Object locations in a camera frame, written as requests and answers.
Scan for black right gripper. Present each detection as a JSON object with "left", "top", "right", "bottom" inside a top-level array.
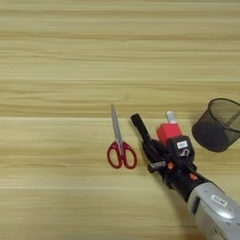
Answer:
[{"left": 142, "top": 139, "right": 211, "bottom": 203}]

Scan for white marker with black cap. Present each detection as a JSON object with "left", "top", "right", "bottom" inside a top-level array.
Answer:
[{"left": 165, "top": 110, "right": 179, "bottom": 126}]

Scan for red cube block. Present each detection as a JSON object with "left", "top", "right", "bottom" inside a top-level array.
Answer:
[{"left": 156, "top": 122, "right": 184, "bottom": 145}]

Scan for black mesh pen cup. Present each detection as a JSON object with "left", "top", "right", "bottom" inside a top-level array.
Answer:
[{"left": 190, "top": 97, "right": 240, "bottom": 154}]

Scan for red-handled steel scissors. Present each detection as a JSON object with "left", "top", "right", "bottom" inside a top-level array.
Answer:
[{"left": 106, "top": 103, "right": 139, "bottom": 171}]

